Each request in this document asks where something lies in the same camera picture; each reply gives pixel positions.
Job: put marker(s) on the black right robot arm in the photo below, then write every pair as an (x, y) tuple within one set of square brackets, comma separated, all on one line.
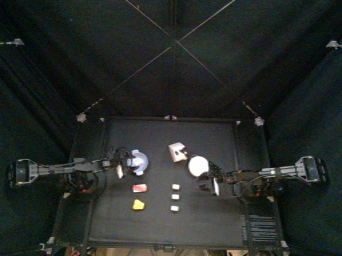
[(284, 172)]

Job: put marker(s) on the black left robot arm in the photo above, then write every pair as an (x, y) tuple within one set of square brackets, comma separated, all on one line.
[(57, 169)]

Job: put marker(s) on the salmon sushi piece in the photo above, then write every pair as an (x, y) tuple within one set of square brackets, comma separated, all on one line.
[(139, 188)]

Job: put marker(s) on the yellow toy food piece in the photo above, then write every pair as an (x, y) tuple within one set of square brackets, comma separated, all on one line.
[(137, 205)]

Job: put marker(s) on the white oval plate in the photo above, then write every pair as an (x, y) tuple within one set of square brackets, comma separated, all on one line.
[(197, 166)]

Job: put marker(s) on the blue and white toy bowl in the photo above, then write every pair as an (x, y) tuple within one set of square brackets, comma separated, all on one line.
[(139, 162)]

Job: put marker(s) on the small white cube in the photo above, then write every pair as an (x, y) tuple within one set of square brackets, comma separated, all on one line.
[(175, 187), (173, 208), (175, 197)]

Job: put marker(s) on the white text label sticker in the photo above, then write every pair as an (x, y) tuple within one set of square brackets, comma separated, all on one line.
[(262, 229)]

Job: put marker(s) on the silver frame corner bracket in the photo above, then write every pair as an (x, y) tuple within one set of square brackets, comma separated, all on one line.
[(259, 121), (332, 44), (169, 117), (16, 42), (80, 117)]

